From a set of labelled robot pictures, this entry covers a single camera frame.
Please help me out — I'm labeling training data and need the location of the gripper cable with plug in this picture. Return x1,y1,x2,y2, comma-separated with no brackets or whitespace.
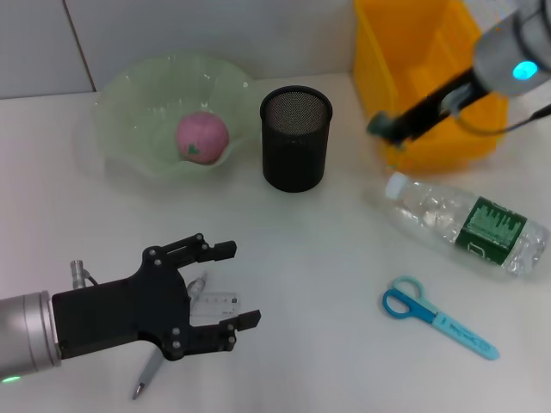
70,259,101,288
454,105,551,135

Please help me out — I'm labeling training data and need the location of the green glass fruit plate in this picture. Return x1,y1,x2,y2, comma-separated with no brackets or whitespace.
92,52,255,188

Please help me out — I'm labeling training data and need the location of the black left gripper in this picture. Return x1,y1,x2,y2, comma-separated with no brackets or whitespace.
51,232,263,361

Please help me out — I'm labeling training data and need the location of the black mesh pen cup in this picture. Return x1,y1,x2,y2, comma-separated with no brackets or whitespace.
259,85,335,194

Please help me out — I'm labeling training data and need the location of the yellow plastic bin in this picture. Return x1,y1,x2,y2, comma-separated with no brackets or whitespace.
353,0,509,173

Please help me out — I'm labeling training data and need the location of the pink peach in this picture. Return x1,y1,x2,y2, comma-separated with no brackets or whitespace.
175,110,231,165

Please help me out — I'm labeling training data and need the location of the blue pen in cup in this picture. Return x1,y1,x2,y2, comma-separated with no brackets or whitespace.
381,274,500,361

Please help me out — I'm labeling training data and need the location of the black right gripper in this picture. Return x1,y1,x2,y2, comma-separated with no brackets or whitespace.
387,68,490,146

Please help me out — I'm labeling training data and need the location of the clear water bottle green label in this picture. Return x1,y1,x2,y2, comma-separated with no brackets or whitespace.
384,171,551,279

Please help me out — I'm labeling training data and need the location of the left gripper cable with plug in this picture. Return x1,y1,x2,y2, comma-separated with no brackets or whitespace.
70,259,101,288

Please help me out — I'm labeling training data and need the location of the right gripper cable with plug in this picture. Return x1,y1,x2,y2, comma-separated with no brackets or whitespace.
454,105,551,135

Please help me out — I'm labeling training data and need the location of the grey ballpoint pen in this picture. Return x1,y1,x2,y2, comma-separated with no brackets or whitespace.
131,270,210,401

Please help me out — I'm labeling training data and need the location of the clear plastic ruler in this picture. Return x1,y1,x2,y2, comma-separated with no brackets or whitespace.
189,290,240,322

